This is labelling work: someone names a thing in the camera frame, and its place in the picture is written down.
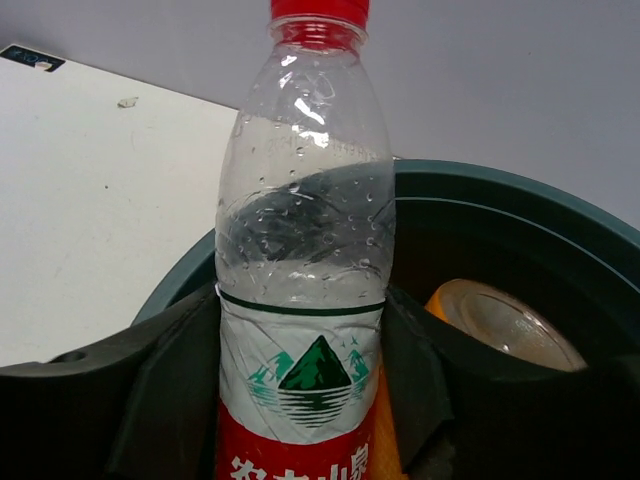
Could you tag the red label water bottle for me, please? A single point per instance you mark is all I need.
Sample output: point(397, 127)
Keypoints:
point(304, 244)

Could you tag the orange juice bottle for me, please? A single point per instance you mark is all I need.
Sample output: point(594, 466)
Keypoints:
point(504, 323)
point(385, 460)

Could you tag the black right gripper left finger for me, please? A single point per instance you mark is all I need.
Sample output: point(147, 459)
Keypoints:
point(140, 404)

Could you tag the small white scrap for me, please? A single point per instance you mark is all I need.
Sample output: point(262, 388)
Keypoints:
point(127, 103)

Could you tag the blue sticker left corner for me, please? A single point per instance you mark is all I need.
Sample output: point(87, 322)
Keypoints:
point(32, 58)

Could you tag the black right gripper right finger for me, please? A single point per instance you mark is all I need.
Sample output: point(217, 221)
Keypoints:
point(463, 410)

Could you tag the dark green plastic bin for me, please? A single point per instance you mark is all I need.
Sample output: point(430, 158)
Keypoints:
point(575, 264)

